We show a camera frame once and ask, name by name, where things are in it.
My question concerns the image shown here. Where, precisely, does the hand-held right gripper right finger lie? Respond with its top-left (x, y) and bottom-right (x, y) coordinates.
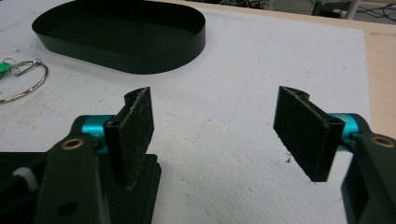
top-left (273, 85), bottom-right (346, 183)

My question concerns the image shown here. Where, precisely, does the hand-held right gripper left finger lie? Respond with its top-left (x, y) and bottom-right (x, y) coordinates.
top-left (103, 86), bottom-right (156, 189)

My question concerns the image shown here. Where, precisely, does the black oval tray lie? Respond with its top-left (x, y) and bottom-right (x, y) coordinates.
top-left (31, 0), bottom-right (207, 75)

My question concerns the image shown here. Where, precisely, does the large metal key ring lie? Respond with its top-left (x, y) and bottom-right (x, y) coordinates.
top-left (0, 58), bottom-right (50, 105)

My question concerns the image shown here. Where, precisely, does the white foam mat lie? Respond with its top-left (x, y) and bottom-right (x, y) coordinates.
top-left (0, 0), bottom-right (373, 224)

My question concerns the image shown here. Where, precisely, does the white metal table leg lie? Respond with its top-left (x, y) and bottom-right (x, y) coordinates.
top-left (345, 0), bottom-right (362, 21)

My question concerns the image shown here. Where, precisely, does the tangle of black floor cables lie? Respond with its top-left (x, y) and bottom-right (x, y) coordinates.
top-left (358, 0), bottom-right (396, 21)

